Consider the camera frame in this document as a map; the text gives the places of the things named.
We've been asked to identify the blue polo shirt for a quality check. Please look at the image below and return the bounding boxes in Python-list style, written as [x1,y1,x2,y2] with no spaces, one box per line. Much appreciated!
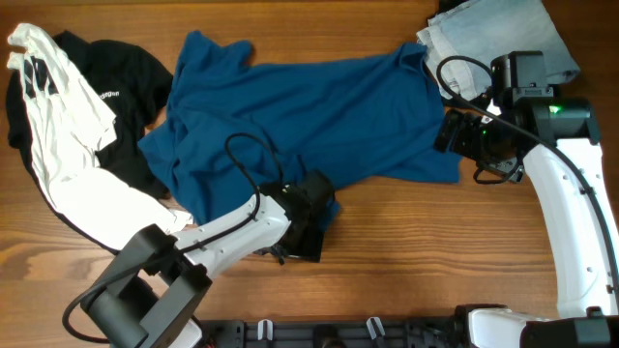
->
[138,31,459,224]

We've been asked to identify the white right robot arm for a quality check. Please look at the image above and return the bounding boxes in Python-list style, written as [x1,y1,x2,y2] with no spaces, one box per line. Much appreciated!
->
[434,51,618,347]

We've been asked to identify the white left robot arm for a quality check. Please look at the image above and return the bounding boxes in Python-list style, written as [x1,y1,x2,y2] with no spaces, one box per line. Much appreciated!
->
[79,171,335,347]

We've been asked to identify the light blue folded jeans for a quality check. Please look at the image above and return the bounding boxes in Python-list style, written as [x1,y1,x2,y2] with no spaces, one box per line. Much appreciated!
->
[416,0,580,85]

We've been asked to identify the black folded garment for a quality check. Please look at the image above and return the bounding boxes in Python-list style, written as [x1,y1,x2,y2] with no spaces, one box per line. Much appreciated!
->
[427,0,468,20]

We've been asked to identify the black t-shirt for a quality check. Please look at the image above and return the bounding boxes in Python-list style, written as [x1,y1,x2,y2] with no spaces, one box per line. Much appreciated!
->
[5,29,174,255]

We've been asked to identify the white t-shirt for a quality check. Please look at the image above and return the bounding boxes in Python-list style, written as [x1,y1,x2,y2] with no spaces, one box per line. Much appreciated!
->
[5,21,194,252]

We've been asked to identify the black aluminium rail frame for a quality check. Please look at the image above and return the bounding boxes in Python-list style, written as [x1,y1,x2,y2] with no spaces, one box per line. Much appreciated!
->
[196,316,464,348]

